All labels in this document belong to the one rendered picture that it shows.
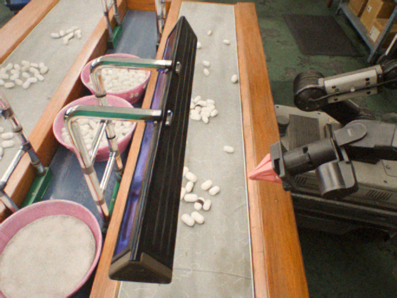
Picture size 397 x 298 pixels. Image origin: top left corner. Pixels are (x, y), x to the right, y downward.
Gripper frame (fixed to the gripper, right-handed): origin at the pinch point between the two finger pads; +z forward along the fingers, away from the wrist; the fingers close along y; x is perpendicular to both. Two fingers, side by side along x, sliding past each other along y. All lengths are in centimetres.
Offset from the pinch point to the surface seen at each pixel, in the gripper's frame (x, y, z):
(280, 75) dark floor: 101, -180, 17
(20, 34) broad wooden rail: -53, -77, 84
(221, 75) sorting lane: 6, -61, 14
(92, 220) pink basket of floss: -15.6, 9.9, 37.0
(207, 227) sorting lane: 4.1, 7.9, 15.4
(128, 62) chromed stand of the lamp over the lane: -37.1, -6.4, 6.8
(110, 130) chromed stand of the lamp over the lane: -26.3, -5.9, 24.1
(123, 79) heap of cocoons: -18, -52, 44
